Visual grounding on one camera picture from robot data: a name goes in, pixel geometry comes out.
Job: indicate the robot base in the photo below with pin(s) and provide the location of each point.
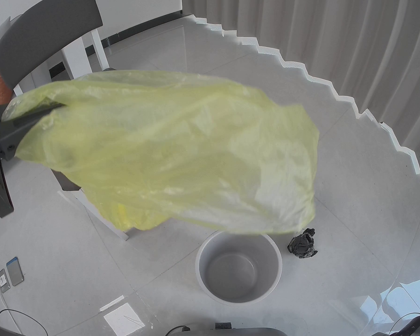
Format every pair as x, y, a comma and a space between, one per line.
248, 333

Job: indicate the white chair with grey cushions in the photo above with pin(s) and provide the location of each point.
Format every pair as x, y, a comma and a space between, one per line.
49, 30

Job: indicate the white trash bin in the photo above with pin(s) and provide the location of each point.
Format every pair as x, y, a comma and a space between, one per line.
238, 294

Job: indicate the white curtain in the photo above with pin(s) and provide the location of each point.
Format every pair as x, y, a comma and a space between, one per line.
336, 30

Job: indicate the orange round object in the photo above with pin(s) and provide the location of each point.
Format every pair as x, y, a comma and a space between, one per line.
1, 89

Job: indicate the yellow plastic bag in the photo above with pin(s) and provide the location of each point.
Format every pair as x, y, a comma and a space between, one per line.
178, 145

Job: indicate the crumpled black plastic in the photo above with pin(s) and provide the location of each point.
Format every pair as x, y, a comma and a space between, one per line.
302, 245

